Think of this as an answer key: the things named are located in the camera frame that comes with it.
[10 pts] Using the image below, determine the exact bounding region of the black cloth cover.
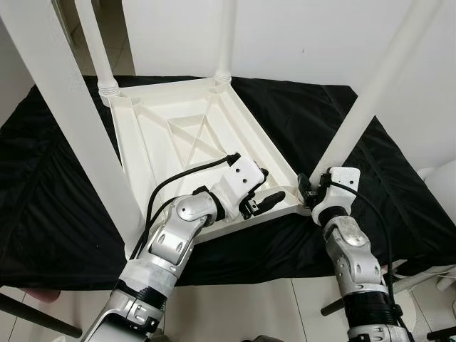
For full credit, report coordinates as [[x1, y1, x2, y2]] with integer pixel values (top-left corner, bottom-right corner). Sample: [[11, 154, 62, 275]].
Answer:
[[0, 73, 456, 289]]

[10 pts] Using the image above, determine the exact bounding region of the white plastic table leg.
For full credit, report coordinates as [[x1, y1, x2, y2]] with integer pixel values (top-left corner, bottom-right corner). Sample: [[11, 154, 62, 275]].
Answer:
[[73, 0, 122, 97], [214, 0, 240, 83], [0, 0, 148, 256], [309, 0, 448, 187]]

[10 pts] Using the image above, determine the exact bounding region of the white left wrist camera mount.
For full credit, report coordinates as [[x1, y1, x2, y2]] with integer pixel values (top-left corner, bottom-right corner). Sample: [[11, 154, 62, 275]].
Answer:
[[212, 157, 269, 219]]

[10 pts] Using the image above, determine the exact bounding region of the black metal stand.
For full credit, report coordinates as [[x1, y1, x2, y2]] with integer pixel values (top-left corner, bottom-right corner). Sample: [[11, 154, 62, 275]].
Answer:
[[426, 326, 456, 342]]

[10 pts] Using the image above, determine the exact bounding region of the black metal frame bar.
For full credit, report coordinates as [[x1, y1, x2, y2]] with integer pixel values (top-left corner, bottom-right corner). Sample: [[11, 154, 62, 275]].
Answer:
[[320, 299, 351, 317], [0, 291, 83, 339]]

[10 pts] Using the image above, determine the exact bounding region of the grey robot right leg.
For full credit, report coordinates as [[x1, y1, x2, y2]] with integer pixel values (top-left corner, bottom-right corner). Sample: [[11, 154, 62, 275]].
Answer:
[[242, 333, 284, 342]]

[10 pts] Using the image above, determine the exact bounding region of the white plastic table top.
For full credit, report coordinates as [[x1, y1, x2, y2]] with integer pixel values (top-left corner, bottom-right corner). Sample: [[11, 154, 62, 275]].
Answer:
[[98, 73, 316, 248]]

